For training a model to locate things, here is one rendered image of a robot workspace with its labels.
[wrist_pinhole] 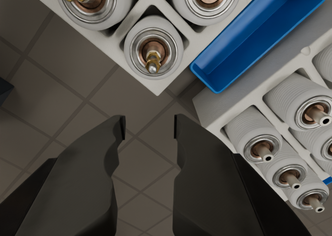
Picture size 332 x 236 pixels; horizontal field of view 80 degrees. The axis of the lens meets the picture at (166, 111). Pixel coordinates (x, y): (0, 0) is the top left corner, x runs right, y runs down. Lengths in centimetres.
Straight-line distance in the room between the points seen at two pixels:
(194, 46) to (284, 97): 21
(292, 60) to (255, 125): 15
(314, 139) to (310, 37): 21
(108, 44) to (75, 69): 25
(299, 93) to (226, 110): 14
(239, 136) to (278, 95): 12
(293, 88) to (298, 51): 8
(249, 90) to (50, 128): 62
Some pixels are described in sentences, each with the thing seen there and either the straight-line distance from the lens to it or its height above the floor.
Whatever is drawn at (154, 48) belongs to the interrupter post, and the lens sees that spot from 31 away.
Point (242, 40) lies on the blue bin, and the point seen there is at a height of 0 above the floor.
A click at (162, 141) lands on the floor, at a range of 72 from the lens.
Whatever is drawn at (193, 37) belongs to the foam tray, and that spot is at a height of 18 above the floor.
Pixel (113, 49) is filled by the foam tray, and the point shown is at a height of 18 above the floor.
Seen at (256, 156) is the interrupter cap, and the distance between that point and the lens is 48.
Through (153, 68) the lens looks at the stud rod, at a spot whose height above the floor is 34.
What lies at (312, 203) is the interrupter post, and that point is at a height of 27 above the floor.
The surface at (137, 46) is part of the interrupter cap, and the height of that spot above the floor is 25.
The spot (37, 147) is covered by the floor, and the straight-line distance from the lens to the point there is 84.
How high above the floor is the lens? 57
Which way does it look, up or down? 61 degrees down
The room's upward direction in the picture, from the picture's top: 175 degrees clockwise
